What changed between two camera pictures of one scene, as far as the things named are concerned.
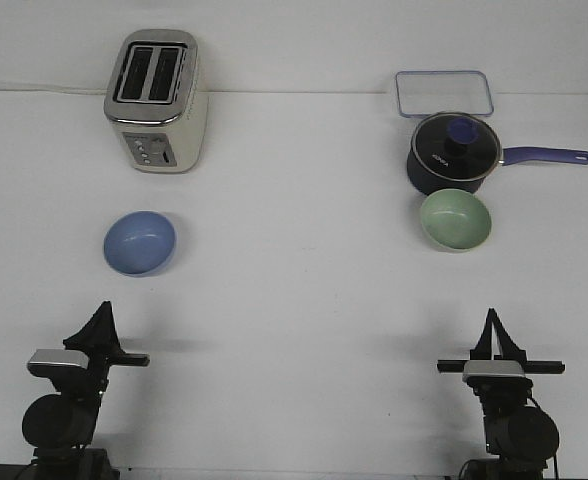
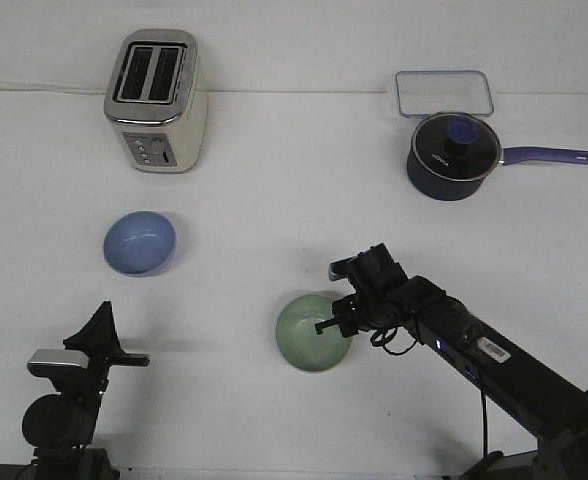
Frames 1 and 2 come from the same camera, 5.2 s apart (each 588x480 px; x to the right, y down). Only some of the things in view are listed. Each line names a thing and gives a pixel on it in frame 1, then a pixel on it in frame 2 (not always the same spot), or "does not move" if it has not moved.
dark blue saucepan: [436, 162] does not move
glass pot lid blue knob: [456, 146] does not move
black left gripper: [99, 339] does not move
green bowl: [456, 219] → [298, 337]
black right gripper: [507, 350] → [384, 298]
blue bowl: [139, 242] does not move
